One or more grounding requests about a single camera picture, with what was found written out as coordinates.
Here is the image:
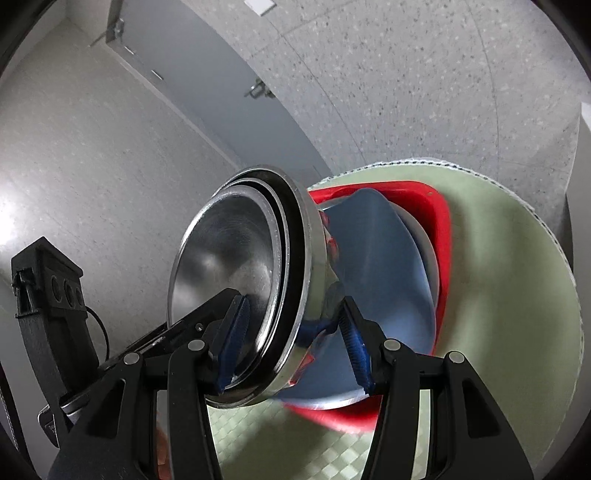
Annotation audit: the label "door handle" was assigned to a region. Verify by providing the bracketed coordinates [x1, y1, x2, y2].
[243, 78, 276, 99]

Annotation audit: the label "round table green cloth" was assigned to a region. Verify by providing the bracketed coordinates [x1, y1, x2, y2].
[209, 159, 585, 479]

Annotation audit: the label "red plastic basin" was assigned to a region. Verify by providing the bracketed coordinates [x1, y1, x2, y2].
[286, 181, 452, 433]

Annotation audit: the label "grey door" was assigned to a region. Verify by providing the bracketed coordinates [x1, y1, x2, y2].
[107, 0, 329, 186]

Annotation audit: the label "white sink counter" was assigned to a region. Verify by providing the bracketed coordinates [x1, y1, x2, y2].
[567, 103, 591, 286]

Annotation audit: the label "blue plastic plate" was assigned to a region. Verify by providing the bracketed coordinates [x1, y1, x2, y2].
[276, 188, 436, 410]

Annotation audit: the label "small steel bowl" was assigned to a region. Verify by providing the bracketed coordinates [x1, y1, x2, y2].
[167, 185, 283, 383]

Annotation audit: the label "white wall switch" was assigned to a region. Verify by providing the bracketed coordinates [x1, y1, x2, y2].
[243, 0, 276, 17]

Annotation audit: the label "medium steel bowl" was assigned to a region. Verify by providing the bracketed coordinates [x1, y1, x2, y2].
[166, 164, 348, 409]

